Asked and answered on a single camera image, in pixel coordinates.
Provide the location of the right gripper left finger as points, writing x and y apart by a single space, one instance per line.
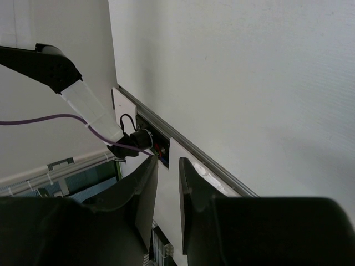
111 228

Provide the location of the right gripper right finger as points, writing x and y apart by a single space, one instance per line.
222 230

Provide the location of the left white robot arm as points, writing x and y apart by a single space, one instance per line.
48 65

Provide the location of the aluminium rail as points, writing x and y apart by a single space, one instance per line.
168 131

